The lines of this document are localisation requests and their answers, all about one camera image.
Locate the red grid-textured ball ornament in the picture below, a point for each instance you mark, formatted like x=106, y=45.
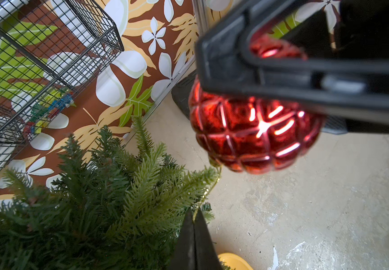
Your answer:
x=250, y=134

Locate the yellow plastic tray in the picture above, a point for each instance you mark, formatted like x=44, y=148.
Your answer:
x=231, y=261

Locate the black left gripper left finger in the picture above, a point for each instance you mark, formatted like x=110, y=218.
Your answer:
x=183, y=257

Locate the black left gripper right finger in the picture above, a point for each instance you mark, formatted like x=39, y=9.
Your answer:
x=205, y=256

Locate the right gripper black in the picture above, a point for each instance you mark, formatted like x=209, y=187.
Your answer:
x=346, y=72

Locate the aluminium frame post right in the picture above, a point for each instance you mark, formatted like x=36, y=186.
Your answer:
x=201, y=15

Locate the black wire wall basket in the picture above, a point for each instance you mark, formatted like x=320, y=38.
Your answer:
x=50, y=52

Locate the small green christmas tree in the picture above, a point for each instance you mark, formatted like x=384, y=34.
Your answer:
x=107, y=210

